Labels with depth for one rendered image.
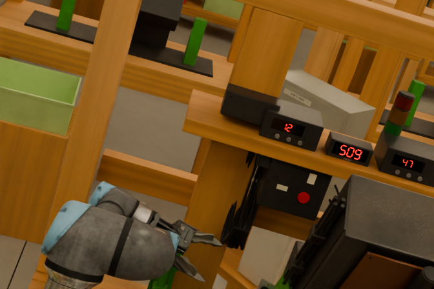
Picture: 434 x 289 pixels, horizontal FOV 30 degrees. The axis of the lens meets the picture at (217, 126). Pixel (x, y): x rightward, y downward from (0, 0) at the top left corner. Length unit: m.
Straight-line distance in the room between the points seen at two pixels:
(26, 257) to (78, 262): 2.68
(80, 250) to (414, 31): 1.11
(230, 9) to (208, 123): 6.80
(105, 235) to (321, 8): 0.93
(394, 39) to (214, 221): 0.73
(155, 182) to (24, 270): 1.78
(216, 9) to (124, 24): 6.73
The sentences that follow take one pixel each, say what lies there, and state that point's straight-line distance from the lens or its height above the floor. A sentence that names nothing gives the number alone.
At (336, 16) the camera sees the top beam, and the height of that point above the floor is 1.89.
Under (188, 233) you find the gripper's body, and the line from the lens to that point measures 2.05.
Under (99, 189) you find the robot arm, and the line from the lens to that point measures 2.03.
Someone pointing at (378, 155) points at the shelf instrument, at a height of 1.56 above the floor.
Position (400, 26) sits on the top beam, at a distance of 2.20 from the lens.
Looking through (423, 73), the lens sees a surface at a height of 0.28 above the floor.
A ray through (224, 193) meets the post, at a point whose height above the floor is 1.31.
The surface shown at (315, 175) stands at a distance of 2.20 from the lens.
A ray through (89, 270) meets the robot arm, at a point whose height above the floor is 1.45.
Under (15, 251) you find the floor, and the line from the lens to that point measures 4.25.
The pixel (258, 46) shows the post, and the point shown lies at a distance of 2.18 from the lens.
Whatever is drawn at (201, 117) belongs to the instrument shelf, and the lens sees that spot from 2.16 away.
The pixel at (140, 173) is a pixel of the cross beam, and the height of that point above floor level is 1.25.
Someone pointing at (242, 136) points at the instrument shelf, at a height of 1.54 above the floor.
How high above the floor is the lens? 2.30
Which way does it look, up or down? 21 degrees down
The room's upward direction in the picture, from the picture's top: 18 degrees clockwise
